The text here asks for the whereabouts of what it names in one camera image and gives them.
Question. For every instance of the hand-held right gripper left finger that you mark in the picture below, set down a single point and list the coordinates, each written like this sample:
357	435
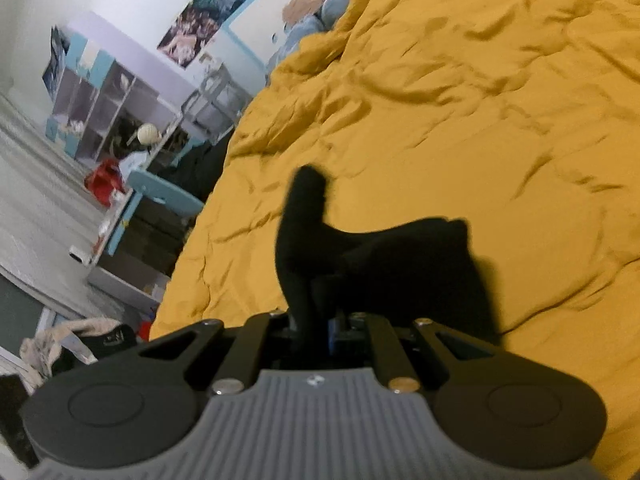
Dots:
272	330

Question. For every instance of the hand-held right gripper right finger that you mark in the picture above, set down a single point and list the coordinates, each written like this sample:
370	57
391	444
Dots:
331	337

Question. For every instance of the black small garment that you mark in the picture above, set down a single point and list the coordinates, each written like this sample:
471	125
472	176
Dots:
400	270

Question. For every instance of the dark clothes pile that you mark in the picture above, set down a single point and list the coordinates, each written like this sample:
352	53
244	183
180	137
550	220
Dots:
200	170

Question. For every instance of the beige and black clothes heap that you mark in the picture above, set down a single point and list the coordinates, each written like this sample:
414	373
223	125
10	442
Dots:
80	340

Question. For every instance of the white under-bed drawer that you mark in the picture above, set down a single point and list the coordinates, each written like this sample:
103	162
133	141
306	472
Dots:
125	280

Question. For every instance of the light blue chair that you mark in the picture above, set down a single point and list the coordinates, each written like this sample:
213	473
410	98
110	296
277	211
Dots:
160	192

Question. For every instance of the red bag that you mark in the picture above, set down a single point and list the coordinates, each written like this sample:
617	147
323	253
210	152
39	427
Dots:
105	180

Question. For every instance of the white round ball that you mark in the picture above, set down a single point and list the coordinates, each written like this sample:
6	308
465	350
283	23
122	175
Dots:
148	134

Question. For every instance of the grey metal rack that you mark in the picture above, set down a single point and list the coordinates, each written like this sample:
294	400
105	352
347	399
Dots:
215	100

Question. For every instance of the yellow blanket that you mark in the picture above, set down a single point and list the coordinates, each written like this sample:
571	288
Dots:
450	110

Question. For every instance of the white and blue shelf unit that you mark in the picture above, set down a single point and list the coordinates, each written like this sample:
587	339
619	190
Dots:
100	95

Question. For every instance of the brown and blue plush toy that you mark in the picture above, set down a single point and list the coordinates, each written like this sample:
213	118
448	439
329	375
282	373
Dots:
315	15

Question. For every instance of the blue poster on shelf side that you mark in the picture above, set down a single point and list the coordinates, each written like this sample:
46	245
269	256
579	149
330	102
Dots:
55	60

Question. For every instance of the white headboard with blue frame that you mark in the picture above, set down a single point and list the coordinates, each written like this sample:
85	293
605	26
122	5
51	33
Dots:
240	45

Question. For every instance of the figure print wall poster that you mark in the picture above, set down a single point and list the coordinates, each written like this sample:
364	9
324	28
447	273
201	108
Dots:
187	40

